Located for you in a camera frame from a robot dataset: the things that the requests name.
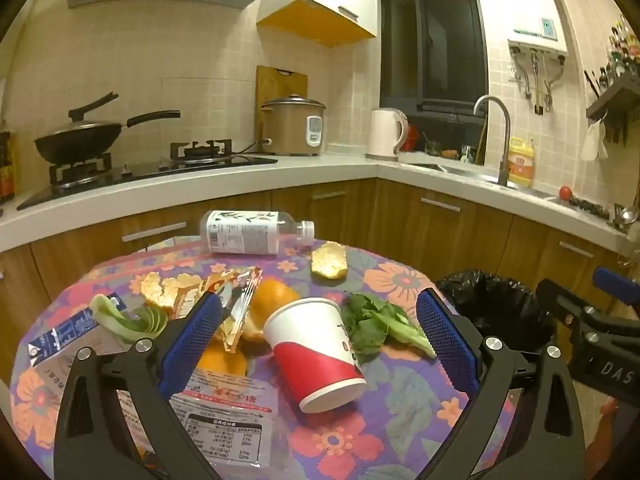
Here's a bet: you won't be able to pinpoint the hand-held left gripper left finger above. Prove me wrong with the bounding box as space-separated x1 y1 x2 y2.
54 291 223 480

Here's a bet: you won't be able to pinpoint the red and white paper cup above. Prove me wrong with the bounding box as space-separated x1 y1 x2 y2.
262 297 368 414

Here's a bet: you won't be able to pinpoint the wooden base cabinets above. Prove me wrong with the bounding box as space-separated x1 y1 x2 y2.
0 177 626 311

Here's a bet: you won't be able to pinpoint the metal water pipes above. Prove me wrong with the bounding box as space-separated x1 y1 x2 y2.
510 47 566 113

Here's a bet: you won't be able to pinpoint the curled orange peel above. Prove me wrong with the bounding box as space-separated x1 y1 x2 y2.
140 271 206 318

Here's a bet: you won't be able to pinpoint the orange fruit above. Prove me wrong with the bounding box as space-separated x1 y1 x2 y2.
242 277 301 343
197 337 248 378

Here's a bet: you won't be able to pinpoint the green leafy vegetable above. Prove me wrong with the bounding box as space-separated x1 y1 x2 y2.
342 292 438 361

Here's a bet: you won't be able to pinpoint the metal ladle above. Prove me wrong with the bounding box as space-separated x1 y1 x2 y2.
612 202 640 233

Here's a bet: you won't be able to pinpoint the white hanging rag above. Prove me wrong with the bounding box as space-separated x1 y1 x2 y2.
580 121 608 162

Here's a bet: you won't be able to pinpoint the white water heater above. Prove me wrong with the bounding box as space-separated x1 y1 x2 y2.
489 0 569 58

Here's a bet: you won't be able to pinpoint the dark sauce bottle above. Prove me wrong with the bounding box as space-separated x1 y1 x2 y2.
0 120 17 206

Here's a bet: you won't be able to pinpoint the metal faucet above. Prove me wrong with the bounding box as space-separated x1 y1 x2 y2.
473 95 512 187

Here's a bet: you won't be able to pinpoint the trash bin with black bag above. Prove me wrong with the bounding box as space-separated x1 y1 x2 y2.
435 270 558 356

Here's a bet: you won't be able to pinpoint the row of seasoning bottles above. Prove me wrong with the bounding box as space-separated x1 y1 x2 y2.
597 17 640 91

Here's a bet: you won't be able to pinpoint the yellow detergent bottle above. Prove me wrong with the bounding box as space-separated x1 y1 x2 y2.
507 137 536 188

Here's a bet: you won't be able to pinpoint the black gas stove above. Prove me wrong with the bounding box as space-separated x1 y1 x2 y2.
17 139 278 211

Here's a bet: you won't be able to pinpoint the black wok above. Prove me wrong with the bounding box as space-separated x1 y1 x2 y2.
34 92 182 166

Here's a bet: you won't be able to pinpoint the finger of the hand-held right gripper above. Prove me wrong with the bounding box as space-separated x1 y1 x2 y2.
536 279 640 347
592 266 640 307

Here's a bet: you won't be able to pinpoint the wooden cutting board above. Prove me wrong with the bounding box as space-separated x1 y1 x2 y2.
256 65 308 153

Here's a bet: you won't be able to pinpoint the floral tablecloth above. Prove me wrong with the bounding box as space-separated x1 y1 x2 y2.
9 235 516 480

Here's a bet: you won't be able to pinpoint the brown rice cooker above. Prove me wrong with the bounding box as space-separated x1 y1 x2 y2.
261 94 327 157

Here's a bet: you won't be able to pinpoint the person's right hand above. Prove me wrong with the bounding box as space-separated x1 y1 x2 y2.
589 399 622 466

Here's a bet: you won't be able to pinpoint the orange snack wrapper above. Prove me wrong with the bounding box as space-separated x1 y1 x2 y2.
200 266 264 351

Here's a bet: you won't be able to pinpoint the clear plastic bottle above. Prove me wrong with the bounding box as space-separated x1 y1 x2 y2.
200 210 316 257

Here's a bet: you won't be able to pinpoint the bok choy stalk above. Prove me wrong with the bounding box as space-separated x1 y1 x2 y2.
89 294 171 345

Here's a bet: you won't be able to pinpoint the dark window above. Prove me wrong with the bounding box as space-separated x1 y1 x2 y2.
379 0 488 166

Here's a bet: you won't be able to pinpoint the clear printed plastic package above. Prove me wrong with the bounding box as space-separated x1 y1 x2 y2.
115 367 281 476

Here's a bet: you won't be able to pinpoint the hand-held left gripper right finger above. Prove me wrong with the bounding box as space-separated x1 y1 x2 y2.
416 287 587 480

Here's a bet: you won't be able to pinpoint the white electric kettle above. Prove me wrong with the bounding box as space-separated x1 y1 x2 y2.
365 108 408 162

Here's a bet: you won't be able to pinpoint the thick orange peel piece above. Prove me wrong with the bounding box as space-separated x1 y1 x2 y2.
311 241 349 279

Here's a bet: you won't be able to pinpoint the steel sink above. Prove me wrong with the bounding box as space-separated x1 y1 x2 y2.
400 160 556 201

